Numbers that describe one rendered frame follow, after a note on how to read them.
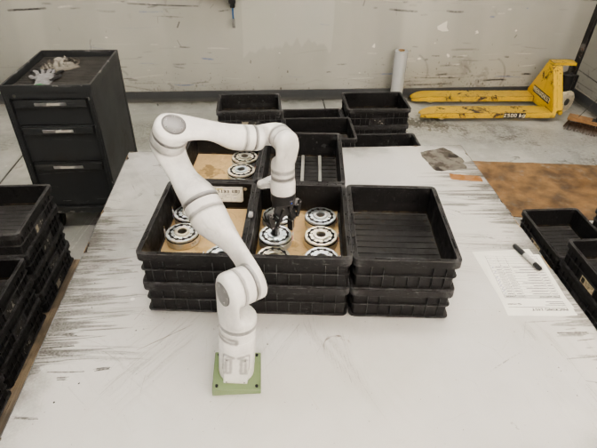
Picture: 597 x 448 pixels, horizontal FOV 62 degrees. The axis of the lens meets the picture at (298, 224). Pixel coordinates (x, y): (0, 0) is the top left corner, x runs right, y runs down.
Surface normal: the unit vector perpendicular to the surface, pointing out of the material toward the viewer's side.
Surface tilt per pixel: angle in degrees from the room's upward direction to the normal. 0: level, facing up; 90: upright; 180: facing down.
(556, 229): 0
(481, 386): 0
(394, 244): 0
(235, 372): 88
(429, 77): 90
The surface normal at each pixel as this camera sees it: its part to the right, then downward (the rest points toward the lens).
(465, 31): 0.07, 0.58
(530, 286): 0.01, -0.81
